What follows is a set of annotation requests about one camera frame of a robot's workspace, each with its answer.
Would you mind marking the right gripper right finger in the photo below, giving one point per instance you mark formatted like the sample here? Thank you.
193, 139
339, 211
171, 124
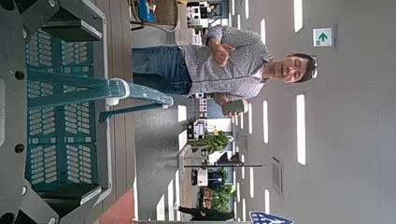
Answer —
71, 12

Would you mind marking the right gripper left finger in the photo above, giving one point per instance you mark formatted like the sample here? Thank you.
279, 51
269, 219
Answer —
62, 202

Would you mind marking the teal grey plastic crate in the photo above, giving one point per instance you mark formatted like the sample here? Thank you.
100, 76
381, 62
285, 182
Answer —
60, 155

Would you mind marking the man's right hand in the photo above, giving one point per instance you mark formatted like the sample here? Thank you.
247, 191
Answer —
222, 56

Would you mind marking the man's left hand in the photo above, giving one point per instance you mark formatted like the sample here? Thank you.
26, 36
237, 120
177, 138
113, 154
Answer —
221, 99

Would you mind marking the brown wicker metal chair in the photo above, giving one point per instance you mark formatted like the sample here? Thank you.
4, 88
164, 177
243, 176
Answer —
166, 12

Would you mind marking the black thin pole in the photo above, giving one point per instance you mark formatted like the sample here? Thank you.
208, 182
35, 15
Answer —
218, 166

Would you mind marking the green potted plant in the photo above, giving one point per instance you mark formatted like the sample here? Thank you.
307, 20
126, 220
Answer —
222, 197
214, 141

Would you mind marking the man in checked shirt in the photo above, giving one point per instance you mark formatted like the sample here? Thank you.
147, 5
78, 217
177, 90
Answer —
224, 77

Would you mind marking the white ceiling light strip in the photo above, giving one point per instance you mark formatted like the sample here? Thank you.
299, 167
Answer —
267, 202
263, 31
298, 15
265, 121
250, 118
251, 183
247, 9
301, 130

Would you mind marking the grey ceiling vent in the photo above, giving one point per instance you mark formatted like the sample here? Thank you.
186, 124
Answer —
277, 175

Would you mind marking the dark sunglasses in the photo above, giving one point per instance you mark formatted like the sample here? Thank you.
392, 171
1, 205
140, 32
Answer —
314, 70

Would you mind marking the green arrow exit sign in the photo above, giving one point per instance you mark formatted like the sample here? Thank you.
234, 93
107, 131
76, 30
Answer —
322, 37

